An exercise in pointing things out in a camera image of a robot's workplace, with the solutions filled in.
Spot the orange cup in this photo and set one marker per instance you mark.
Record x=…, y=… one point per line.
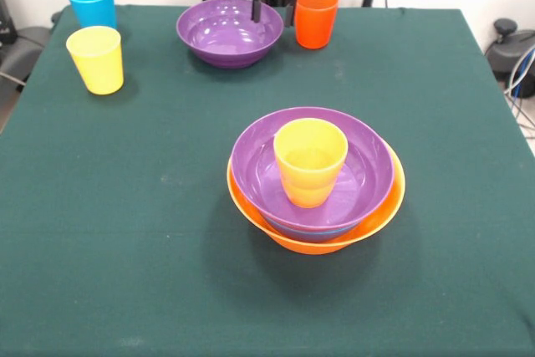
x=311, y=173

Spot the black floor base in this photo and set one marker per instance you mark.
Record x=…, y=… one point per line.
x=514, y=47

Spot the large orange bowl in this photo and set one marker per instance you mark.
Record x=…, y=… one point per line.
x=246, y=206

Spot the purple bowl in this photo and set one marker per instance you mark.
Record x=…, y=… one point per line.
x=368, y=173
x=217, y=35

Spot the blue cup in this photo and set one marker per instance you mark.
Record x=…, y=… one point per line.
x=94, y=6

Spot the red cup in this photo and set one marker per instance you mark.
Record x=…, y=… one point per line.
x=315, y=22

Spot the large blue bowl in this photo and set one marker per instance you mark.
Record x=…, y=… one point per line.
x=313, y=232

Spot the yellow cup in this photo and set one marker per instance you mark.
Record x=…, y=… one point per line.
x=98, y=60

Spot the dark green tablecloth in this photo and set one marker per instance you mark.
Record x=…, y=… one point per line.
x=125, y=290

